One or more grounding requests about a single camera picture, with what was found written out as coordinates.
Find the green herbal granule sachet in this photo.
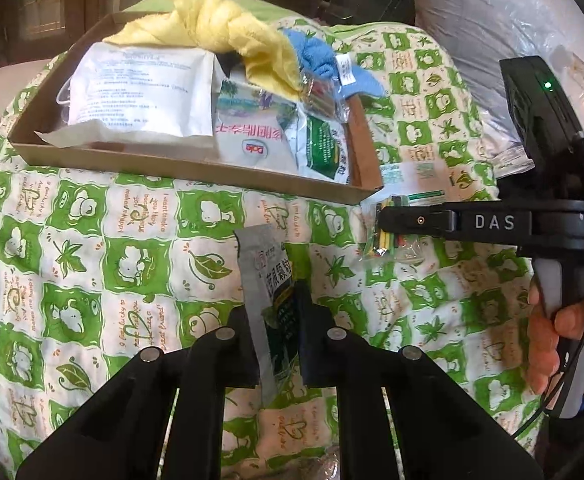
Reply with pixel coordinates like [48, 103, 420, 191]
[285, 108, 349, 184]

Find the dried fruit snack bag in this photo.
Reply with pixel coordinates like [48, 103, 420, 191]
[214, 79, 298, 174]

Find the blue towel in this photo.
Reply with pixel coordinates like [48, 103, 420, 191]
[282, 28, 386, 100]

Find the yellow towel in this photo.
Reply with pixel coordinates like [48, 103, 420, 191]
[104, 0, 303, 101]

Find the bag of coloured sticks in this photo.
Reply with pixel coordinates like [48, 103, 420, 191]
[301, 70, 349, 124]

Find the person's right hand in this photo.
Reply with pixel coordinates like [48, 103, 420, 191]
[525, 266, 584, 396]

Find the green white flat sachet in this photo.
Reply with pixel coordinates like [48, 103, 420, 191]
[371, 162, 452, 207]

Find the shallow cardboard box tray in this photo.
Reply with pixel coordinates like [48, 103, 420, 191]
[7, 12, 383, 205]

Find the green frog pattern quilt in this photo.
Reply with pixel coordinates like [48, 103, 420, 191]
[0, 0, 539, 479]

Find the large grey plastic bag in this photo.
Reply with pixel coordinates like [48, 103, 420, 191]
[414, 0, 584, 177]

